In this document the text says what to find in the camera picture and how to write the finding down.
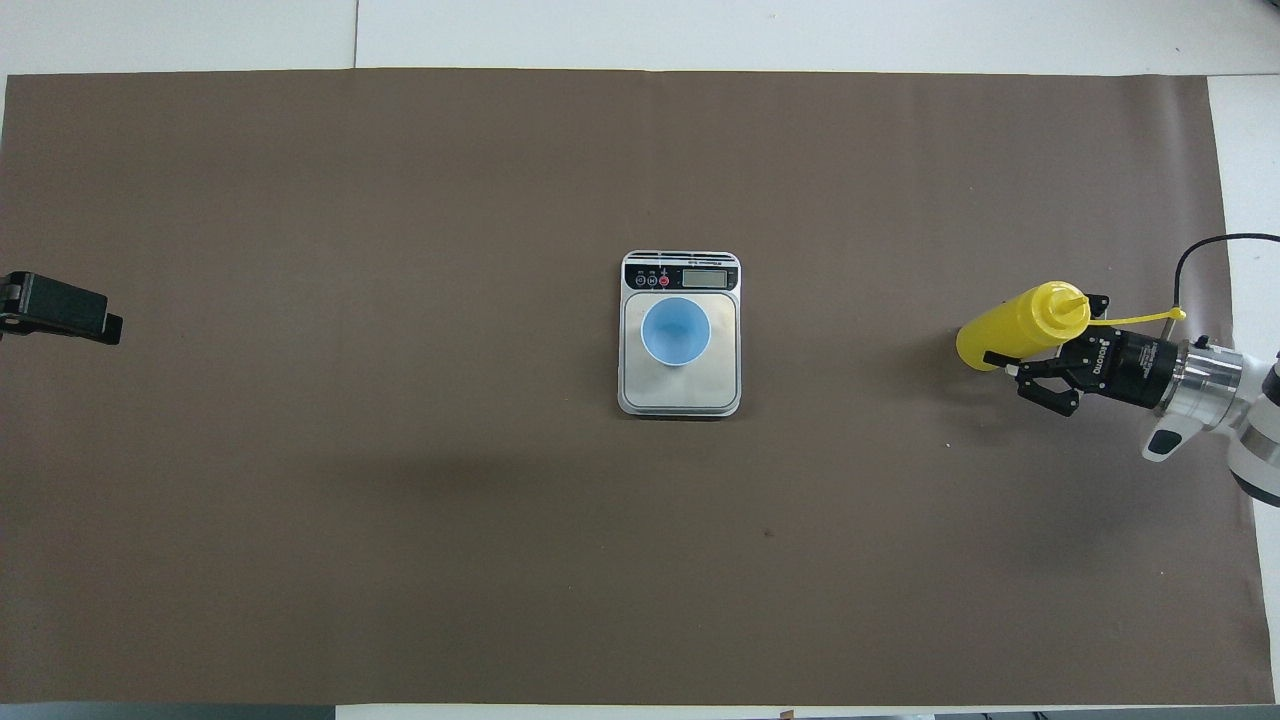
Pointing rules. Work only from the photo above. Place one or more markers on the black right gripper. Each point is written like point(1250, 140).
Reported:
point(1125, 365)

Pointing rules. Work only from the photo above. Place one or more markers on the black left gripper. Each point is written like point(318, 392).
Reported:
point(5, 305)

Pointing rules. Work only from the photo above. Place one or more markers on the yellow squeeze bottle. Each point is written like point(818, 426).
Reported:
point(1010, 325)

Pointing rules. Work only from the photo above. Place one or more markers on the light blue cup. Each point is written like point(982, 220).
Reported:
point(676, 332)

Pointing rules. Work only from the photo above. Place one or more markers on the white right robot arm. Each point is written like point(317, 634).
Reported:
point(1200, 385)

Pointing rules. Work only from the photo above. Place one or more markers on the silver digital kitchen scale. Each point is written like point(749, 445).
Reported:
point(700, 385)

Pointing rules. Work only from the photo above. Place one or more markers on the brown table mat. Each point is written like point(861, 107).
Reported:
point(400, 500)

